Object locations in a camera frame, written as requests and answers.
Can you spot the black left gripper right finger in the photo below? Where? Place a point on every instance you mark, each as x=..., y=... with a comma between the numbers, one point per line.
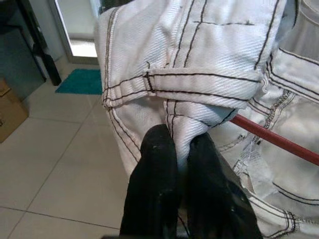
x=214, y=194

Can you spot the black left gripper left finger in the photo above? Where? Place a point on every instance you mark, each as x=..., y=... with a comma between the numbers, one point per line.
x=152, y=179

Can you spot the white jeans with dark stitching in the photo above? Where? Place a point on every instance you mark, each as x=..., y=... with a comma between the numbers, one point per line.
x=211, y=49

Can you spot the teal floor mat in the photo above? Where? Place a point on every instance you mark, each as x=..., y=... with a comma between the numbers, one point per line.
x=79, y=82

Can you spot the black metal pole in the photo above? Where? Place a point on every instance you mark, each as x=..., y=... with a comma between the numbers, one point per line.
x=51, y=67

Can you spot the brown cardboard box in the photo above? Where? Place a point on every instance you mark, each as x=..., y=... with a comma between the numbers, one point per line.
x=10, y=114

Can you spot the white framed glass door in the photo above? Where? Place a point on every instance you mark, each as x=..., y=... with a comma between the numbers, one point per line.
x=62, y=37

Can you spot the dark grey cabinet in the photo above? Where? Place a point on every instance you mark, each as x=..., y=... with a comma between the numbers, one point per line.
x=17, y=54

